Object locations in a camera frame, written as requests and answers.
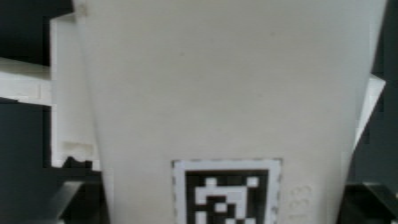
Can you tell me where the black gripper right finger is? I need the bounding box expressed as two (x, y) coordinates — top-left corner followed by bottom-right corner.
(336, 182), (398, 224)

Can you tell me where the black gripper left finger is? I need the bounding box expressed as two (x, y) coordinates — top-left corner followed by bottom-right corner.
(33, 158), (110, 224)

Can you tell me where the white cabinet body box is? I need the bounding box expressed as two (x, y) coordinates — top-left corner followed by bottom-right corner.
(0, 14), (101, 171)

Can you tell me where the white cabinet top block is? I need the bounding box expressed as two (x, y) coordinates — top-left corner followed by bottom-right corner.
(73, 0), (389, 224)

